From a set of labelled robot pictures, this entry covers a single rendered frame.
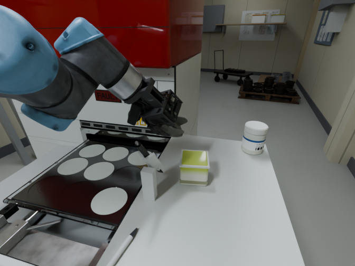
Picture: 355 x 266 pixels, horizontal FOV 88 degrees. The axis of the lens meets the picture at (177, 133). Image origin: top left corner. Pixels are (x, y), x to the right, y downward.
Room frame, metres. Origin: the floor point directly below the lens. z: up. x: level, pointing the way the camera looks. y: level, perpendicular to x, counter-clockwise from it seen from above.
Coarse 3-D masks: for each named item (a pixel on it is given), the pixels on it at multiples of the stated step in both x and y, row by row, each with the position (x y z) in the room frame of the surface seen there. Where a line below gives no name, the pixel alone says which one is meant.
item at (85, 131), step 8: (80, 128) 0.77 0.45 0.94; (88, 128) 0.76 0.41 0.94; (96, 128) 0.76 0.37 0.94; (88, 136) 0.77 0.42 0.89; (112, 136) 0.73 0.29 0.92; (120, 136) 0.72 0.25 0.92; (128, 136) 0.71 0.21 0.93; (136, 136) 0.70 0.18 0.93; (144, 136) 0.69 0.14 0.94; (152, 136) 0.68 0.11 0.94; (160, 136) 0.68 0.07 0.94; (120, 144) 0.73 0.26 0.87
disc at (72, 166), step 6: (66, 162) 0.56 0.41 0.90; (72, 162) 0.56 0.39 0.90; (78, 162) 0.56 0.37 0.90; (84, 162) 0.56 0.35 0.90; (60, 168) 0.52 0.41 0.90; (66, 168) 0.52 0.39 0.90; (72, 168) 0.52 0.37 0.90; (78, 168) 0.52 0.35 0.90; (84, 168) 0.52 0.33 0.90; (66, 174) 0.49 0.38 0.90
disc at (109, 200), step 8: (104, 192) 0.41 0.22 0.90; (112, 192) 0.41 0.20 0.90; (120, 192) 0.41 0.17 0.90; (96, 200) 0.38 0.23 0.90; (104, 200) 0.38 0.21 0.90; (112, 200) 0.38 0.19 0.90; (120, 200) 0.38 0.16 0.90; (96, 208) 0.35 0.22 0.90; (104, 208) 0.35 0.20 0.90; (112, 208) 0.35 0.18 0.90
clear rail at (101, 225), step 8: (8, 200) 0.38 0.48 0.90; (32, 208) 0.35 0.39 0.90; (40, 208) 0.35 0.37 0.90; (48, 208) 0.35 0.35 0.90; (64, 216) 0.32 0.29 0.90; (72, 216) 0.32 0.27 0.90; (80, 216) 0.32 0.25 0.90; (88, 224) 0.31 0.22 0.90; (96, 224) 0.30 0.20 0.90; (104, 224) 0.30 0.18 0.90; (112, 224) 0.30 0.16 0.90
